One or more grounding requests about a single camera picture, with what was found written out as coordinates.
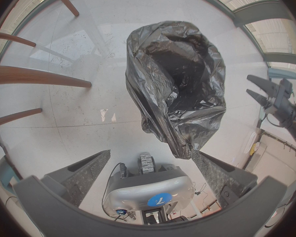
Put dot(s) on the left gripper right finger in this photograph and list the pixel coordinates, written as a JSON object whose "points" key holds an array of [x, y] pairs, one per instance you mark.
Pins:
{"points": [[219, 179]]}

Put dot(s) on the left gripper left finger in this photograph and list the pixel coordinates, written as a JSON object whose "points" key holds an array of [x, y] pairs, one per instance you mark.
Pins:
{"points": [[83, 174]]}

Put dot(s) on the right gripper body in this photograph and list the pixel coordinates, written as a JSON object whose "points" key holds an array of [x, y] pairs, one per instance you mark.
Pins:
{"points": [[283, 112]]}

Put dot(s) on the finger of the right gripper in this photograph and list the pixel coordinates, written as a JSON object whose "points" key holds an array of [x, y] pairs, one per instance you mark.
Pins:
{"points": [[261, 99], [265, 85]]}

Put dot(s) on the black plastic bag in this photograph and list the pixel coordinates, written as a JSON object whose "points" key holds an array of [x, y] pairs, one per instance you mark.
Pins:
{"points": [[150, 83]]}

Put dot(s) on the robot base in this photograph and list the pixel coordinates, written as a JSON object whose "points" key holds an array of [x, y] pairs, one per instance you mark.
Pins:
{"points": [[143, 191]]}

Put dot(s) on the white chair with wooden legs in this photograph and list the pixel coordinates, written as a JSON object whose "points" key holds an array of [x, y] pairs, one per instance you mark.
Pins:
{"points": [[39, 78]]}

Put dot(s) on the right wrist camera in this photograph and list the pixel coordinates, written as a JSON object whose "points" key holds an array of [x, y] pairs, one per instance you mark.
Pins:
{"points": [[287, 86]]}

